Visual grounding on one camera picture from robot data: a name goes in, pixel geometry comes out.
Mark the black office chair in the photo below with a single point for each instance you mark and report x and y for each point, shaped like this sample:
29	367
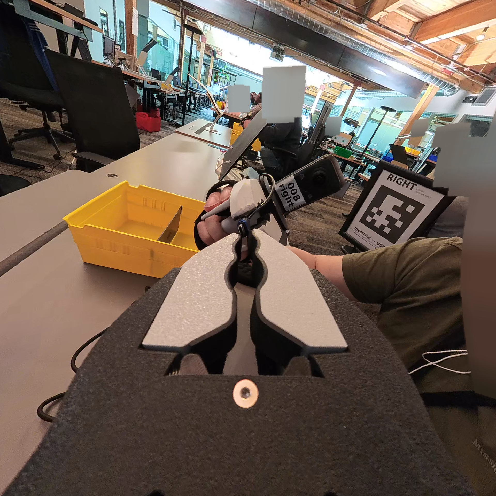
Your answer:
97	104
23	69

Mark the small red bin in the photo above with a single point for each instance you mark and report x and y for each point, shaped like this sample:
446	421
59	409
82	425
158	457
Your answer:
148	122

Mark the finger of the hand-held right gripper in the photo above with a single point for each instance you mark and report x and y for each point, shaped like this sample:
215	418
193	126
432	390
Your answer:
244	197
279	236

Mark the framed marker sign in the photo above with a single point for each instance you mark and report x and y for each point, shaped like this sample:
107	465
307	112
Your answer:
395	209

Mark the yellow plastic bin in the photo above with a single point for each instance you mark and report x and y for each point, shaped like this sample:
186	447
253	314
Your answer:
116	244

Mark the black bin divider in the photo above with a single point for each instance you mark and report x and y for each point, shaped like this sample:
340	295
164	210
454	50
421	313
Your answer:
170	228

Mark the black board on white stand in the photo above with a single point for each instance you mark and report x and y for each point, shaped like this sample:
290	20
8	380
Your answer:
244	151

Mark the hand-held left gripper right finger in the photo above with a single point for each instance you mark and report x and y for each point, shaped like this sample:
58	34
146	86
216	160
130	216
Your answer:
298	306

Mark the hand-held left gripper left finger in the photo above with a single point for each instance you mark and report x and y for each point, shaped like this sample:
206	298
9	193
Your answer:
190	306

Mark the person's right hand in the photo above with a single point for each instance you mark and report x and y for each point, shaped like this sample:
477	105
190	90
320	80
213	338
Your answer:
213	232

